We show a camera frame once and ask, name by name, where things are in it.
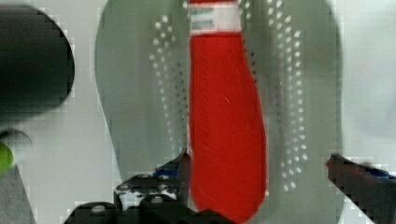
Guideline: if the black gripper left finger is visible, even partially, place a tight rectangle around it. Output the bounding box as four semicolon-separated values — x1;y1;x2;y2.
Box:
113;148;191;209

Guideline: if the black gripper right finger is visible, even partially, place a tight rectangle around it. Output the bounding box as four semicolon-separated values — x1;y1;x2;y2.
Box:
325;153;396;224

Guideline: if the red felt ketchup bottle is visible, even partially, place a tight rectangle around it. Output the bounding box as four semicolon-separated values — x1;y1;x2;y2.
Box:
189;0;266;223

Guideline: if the green oval strainer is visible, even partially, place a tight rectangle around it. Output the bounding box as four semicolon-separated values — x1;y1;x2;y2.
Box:
95;0;344;224

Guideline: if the green object at edge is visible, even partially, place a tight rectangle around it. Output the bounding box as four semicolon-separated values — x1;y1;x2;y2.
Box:
0;143;14;174

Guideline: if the black cylinder lower left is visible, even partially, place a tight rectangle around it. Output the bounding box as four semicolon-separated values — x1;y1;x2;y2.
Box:
0;5;75;119

